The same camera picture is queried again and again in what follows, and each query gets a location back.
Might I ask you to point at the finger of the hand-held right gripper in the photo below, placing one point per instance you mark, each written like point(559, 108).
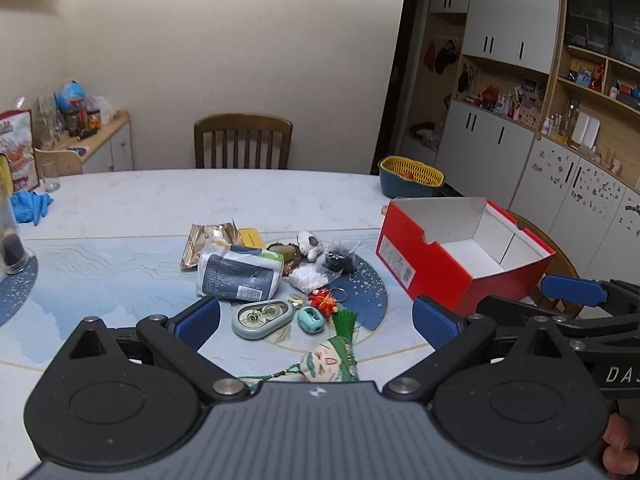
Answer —
point(520, 307)
point(575, 290)

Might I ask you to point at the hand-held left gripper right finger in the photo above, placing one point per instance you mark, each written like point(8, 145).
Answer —
point(435, 325)

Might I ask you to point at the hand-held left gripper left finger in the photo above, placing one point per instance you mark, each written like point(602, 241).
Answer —
point(197, 322)

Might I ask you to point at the red cardboard box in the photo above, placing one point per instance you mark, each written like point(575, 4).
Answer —
point(430, 270)

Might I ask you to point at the white and grey pouch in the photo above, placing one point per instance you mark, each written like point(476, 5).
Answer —
point(235, 275)

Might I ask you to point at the gold foil packet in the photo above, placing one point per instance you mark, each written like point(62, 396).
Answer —
point(205, 240)

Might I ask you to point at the brown scrunchie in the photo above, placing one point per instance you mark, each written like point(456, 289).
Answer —
point(292, 266)

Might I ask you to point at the green tassel doll charm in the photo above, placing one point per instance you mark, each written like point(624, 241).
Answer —
point(325, 360)

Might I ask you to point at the person's right hand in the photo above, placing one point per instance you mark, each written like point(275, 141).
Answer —
point(620, 440)

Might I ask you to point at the brown wooden chair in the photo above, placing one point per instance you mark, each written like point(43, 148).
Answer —
point(562, 265)

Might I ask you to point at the teal oval case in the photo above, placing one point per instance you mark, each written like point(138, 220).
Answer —
point(260, 327)

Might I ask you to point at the small cream pendant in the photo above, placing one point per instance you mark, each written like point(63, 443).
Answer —
point(295, 302)

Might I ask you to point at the yellow small box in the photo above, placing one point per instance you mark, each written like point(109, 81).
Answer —
point(252, 237)

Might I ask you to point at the pale green oval stone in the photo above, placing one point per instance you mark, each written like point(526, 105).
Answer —
point(284, 251)

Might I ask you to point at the small teal sharpener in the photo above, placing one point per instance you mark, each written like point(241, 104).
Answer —
point(310, 321)

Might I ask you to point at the black item in clear bag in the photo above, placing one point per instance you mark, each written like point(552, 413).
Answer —
point(336, 260)

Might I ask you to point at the white filled plastic bag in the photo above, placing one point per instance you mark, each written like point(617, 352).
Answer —
point(309, 277)

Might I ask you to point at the blue basin with yellow strainer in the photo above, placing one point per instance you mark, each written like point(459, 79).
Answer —
point(400, 185)

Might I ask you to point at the white flat container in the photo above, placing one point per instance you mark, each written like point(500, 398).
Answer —
point(586, 130)

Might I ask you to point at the yellow liquid bottle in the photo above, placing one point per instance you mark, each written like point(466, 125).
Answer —
point(569, 125)

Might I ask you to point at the glass jar with dark contents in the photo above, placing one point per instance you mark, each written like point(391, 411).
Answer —
point(12, 255)

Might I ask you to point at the wooden sideboard with white doors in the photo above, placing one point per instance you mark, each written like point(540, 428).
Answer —
point(107, 145)

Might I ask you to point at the blue glove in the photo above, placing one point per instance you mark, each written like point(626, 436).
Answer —
point(30, 207)

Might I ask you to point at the wooden slatted chair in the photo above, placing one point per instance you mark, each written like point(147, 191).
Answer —
point(240, 122)

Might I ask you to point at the clear drinking glass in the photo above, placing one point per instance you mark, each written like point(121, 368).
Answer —
point(49, 177)

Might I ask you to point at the clear plastic bag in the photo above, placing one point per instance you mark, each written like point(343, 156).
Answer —
point(102, 107)

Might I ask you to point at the snack bag at left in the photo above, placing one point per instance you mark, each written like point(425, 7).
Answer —
point(17, 150)

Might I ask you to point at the blue round toy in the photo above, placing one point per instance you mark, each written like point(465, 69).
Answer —
point(70, 97)

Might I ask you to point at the black hanging bag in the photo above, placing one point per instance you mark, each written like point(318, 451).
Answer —
point(446, 57)

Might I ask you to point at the white and wood wall cabinet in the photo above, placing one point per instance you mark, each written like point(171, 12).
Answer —
point(505, 10)

